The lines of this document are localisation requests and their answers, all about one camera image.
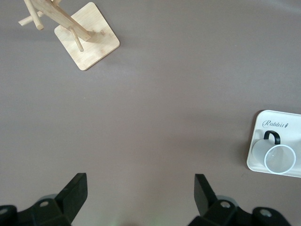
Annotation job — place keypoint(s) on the wooden mug tree stand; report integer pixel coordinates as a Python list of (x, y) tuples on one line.
[(94, 47)]

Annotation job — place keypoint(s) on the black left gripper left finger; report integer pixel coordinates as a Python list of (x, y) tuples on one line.
[(70, 200)]

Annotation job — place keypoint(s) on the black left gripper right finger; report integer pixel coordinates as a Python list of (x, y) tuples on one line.
[(207, 200)]

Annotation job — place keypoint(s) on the white rabbit print tray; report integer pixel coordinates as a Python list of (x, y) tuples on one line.
[(291, 117)]

